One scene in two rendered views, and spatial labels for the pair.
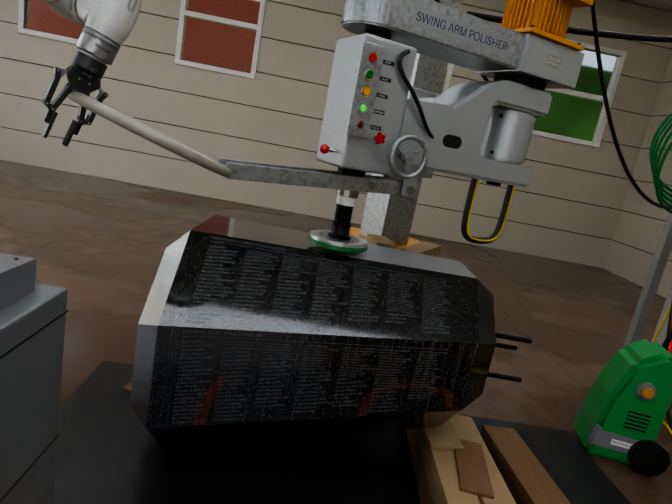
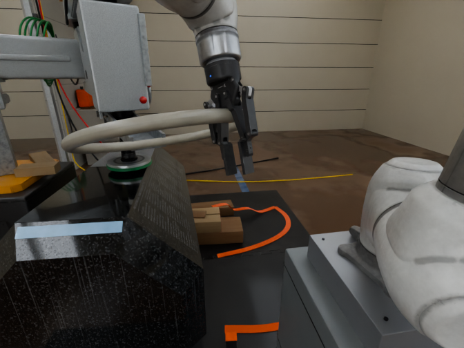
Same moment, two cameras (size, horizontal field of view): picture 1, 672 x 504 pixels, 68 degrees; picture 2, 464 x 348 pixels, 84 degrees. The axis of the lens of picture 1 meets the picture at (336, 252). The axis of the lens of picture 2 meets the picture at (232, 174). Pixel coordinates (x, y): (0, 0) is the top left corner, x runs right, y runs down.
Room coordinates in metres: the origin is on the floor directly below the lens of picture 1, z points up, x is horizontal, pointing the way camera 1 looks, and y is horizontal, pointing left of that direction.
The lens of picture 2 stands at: (1.33, 1.29, 1.32)
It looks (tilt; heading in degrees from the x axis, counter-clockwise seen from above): 21 degrees down; 266
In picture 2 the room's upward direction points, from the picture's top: straight up
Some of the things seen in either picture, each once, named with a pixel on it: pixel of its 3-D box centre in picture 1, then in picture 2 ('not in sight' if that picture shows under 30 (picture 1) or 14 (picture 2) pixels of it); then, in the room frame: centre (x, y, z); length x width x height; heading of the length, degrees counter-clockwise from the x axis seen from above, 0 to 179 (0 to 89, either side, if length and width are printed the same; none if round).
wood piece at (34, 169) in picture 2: (380, 244); (38, 168); (2.37, -0.21, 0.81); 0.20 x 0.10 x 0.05; 13
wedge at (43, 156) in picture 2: (421, 248); (42, 158); (2.48, -0.42, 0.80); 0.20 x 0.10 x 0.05; 135
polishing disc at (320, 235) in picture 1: (338, 238); (129, 160); (1.77, 0.00, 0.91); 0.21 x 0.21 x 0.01
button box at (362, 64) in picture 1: (364, 91); (143, 52); (1.64, 0.01, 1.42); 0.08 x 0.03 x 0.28; 118
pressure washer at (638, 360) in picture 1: (639, 372); not in sight; (2.30, -1.57, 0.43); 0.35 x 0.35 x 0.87; 80
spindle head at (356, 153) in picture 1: (382, 115); (112, 65); (1.81, -0.07, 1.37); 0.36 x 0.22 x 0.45; 118
